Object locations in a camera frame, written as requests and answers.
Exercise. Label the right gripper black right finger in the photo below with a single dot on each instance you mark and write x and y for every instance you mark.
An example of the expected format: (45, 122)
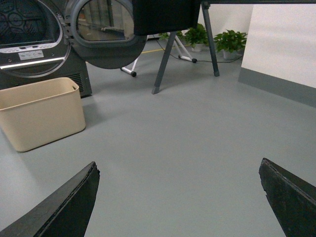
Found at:
(292, 199)

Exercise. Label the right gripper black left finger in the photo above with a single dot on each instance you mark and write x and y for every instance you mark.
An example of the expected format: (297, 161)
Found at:
(64, 213)

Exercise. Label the beige plastic laundry hamper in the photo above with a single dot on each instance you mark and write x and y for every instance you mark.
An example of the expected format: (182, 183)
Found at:
(39, 113)

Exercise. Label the dark grey dryer machine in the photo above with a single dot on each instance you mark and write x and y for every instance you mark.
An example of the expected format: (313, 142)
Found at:
(34, 47)

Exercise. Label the potted green plant right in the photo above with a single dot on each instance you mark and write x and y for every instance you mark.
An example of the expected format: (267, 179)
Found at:
(230, 43)

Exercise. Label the potted green plant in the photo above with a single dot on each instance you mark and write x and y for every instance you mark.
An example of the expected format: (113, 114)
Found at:
(165, 36)
(197, 37)
(230, 43)

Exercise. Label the round dryer door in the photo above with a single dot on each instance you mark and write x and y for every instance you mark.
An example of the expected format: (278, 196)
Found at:
(102, 32)

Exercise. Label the white drying rack legs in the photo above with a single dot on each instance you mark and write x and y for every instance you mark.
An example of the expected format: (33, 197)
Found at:
(183, 54)

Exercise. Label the potted green plant middle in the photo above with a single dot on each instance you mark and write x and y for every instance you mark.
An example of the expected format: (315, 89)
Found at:
(197, 37)

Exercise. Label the potted green plant left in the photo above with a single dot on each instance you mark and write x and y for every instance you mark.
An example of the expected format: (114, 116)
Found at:
(165, 36)

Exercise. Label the black hanging garment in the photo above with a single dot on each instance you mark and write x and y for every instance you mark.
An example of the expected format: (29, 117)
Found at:
(161, 16)

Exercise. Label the grey clothes rack frame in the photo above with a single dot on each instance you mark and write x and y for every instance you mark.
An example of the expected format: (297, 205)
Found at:
(205, 4)

